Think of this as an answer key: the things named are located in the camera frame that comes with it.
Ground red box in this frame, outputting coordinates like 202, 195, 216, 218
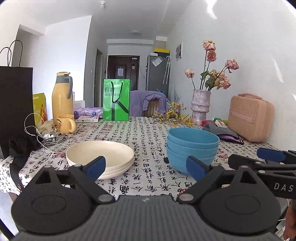
202, 120, 216, 126

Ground white cable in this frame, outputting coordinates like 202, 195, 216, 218
23, 112, 68, 154

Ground yellow thermos jug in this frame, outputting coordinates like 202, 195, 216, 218
52, 72, 74, 125

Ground person right hand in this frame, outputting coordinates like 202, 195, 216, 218
283, 200, 296, 240

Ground wooden chair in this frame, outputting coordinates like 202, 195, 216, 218
143, 99, 159, 118

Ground black paper bag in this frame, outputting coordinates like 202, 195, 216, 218
1, 46, 35, 159

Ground blue bowl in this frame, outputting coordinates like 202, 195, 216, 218
166, 140, 219, 159
166, 147, 216, 174
168, 127, 220, 149

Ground cream plate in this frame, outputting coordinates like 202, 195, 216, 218
66, 141, 134, 171
67, 159, 135, 175
98, 166, 130, 180

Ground yellow blossom branch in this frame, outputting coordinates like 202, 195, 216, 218
152, 102, 194, 126

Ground green paper shopping bag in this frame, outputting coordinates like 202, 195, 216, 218
103, 79, 130, 121

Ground purple plastic pack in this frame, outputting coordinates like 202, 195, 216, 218
74, 108, 103, 119

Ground yellow box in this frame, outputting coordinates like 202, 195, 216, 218
33, 93, 48, 127

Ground grey refrigerator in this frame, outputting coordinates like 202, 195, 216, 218
145, 53, 171, 95

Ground purple jacket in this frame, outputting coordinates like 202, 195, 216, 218
129, 90, 169, 116

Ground purple textured vase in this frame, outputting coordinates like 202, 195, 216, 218
191, 89, 211, 126

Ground grey purple cloth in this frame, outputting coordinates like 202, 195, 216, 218
203, 123, 244, 145

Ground calligraphy print tablecloth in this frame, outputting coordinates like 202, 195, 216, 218
0, 115, 290, 200

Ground dried pink roses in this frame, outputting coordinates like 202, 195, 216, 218
184, 39, 240, 91

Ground green white carton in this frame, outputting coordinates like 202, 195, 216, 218
213, 118, 228, 128

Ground pink ribbed case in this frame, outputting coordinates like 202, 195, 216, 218
228, 93, 275, 142

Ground dark entrance door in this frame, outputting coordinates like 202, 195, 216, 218
107, 55, 140, 91

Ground yellow mug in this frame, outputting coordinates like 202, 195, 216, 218
57, 114, 76, 134

